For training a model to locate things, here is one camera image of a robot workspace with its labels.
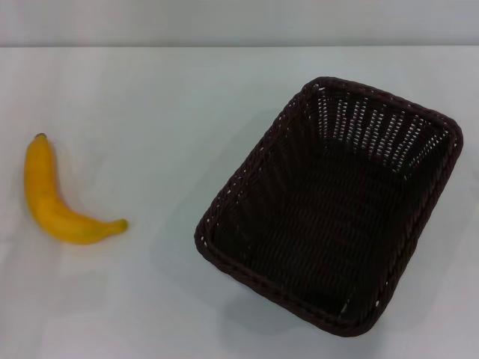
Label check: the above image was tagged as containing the yellow banana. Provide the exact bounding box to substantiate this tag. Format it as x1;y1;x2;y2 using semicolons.
23;133;129;246

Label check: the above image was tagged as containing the dark woven plastic basket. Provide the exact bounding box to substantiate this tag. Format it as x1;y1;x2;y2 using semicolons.
193;76;464;338

